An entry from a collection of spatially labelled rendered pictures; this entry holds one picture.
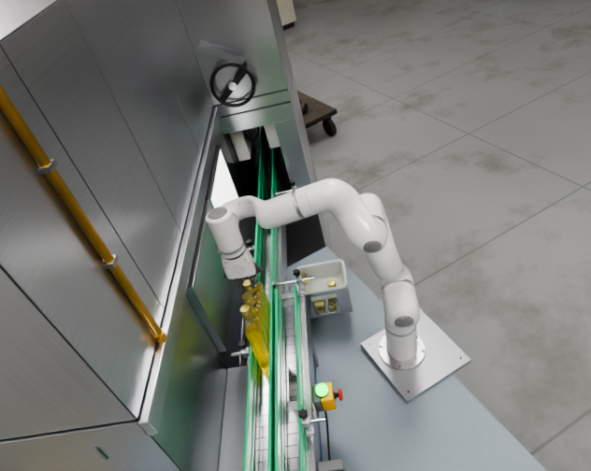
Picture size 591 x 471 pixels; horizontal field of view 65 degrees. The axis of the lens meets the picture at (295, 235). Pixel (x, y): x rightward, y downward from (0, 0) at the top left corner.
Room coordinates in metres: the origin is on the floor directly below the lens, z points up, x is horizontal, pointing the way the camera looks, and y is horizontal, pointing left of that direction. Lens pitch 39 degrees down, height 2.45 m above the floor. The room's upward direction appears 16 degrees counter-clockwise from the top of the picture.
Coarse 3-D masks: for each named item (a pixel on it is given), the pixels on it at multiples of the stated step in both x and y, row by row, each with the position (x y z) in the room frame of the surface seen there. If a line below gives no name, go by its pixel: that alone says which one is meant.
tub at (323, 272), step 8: (312, 264) 1.52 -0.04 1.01; (320, 264) 1.51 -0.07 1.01; (328, 264) 1.50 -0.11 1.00; (336, 264) 1.50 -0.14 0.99; (344, 264) 1.47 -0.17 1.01; (304, 272) 1.52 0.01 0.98; (312, 272) 1.51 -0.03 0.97; (320, 272) 1.51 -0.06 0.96; (328, 272) 1.50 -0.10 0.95; (336, 272) 1.49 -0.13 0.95; (344, 272) 1.42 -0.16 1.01; (312, 280) 1.49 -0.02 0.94; (320, 280) 1.48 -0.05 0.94; (328, 280) 1.46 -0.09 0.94; (336, 280) 1.45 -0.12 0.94; (344, 280) 1.37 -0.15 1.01; (296, 288) 1.40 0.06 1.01; (312, 288) 1.45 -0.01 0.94; (320, 288) 1.43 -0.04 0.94; (328, 288) 1.35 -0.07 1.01; (336, 288) 1.34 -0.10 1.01
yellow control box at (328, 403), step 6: (330, 384) 0.92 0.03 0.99; (330, 390) 0.90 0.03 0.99; (318, 396) 0.89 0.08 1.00; (330, 396) 0.88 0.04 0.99; (318, 402) 0.87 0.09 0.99; (324, 402) 0.87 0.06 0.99; (330, 402) 0.86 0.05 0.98; (318, 408) 0.87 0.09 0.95; (324, 408) 0.87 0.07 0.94; (330, 408) 0.87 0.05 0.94; (336, 408) 0.86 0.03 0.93
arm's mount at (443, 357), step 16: (432, 336) 1.14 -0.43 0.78; (448, 336) 1.12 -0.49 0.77; (368, 352) 1.15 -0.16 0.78; (432, 352) 1.07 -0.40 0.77; (448, 352) 1.05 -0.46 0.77; (464, 352) 1.03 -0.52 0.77; (384, 368) 1.06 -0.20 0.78; (416, 368) 1.02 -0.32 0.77; (432, 368) 1.00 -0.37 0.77; (448, 368) 0.99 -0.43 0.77; (400, 384) 0.98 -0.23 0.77; (416, 384) 0.96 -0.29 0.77; (432, 384) 0.94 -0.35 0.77
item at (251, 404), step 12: (264, 132) 2.76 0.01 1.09; (264, 144) 2.61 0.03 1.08; (264, 156) 2.47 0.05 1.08; (264, 168) 2.35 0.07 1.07; (264, 180) 2.24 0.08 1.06; (252, 360) 1.02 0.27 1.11; (252, 372) 0.98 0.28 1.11; (252, 384) 0.94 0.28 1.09; (252, 396) 0.90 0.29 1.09; (252, 408) 0.86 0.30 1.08; (252, 420) 0.82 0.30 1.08; (252, 432) 0.78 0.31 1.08; (252, 444) 0.75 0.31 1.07; (252, 456) 0.71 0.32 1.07; (252, 468) 0.68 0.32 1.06
